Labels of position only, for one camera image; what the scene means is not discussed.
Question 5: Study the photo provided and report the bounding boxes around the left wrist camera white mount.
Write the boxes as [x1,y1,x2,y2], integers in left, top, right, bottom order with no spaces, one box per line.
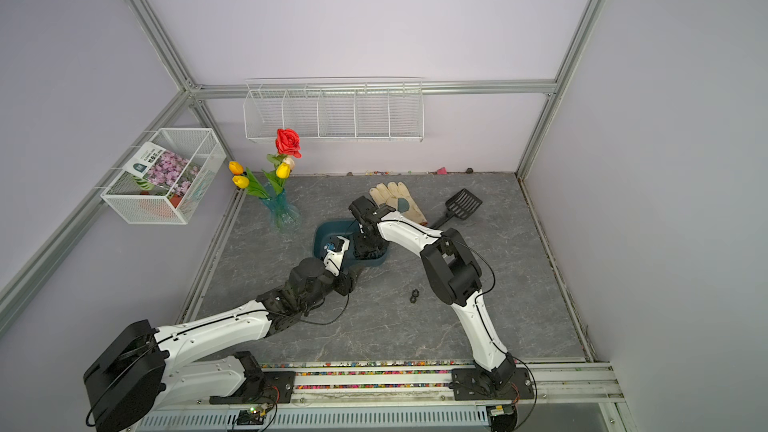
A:
[322,235,350,276]

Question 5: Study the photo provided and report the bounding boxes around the red artificial rose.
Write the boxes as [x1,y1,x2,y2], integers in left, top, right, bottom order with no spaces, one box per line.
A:
[275,129,302,158]

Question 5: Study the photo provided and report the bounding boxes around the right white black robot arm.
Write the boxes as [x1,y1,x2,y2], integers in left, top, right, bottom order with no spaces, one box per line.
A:
[349,196,517,386]

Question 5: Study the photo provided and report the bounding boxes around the black slotted plastic scoop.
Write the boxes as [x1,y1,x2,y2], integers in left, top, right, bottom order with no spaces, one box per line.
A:
[431,188,483,229]

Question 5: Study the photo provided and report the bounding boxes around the beige work glove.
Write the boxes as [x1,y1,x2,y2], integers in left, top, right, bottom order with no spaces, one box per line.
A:
[369,182,428,226]

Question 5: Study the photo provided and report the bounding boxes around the yellow tulip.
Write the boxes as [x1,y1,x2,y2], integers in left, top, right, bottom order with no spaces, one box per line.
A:
[228,161,245,175]
[232,175,250,189]
[275,162,292,180]

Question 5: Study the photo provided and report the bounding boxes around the yellow tulip upper left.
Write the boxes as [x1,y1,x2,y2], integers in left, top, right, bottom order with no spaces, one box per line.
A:
[228,161,245,175]

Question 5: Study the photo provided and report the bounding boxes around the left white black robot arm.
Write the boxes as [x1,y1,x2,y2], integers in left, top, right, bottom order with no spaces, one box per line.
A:
[83,257,356,431]

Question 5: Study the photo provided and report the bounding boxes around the teal plastic storage box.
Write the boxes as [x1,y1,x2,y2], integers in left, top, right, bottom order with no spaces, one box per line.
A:
[313,219,389,269]

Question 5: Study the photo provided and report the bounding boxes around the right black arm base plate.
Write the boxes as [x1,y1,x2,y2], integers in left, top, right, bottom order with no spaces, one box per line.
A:
[449,367,535,402]

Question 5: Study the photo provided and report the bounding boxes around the teal glass flower vase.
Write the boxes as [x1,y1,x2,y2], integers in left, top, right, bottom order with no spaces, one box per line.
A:
[260,191,301,233]

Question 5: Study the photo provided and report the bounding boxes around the purple flower seed packet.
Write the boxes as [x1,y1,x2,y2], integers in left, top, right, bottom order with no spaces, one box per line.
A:
[122,142,200,197]

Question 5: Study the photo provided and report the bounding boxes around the aluminium front rail frame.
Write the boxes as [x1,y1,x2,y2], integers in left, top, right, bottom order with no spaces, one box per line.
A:
[127,361,637,431]

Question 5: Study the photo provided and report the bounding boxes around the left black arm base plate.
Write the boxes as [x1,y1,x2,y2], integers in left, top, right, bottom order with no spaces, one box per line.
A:
[209,371,296,405]

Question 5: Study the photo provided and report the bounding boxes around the white wire side basket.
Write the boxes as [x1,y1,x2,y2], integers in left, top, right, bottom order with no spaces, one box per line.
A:
[101,128,226,225]

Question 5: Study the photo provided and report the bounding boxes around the yellow tulip right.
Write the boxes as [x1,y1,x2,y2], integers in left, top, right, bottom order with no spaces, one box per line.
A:
[275,162,292,180]

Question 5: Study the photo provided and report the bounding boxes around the yellow tulip lower left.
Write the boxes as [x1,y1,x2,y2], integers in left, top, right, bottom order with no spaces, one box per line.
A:
[232,175,250,189]

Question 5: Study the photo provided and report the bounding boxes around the white wire wall shelf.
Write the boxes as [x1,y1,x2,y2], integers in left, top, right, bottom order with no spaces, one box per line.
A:
[243,76,425,142]

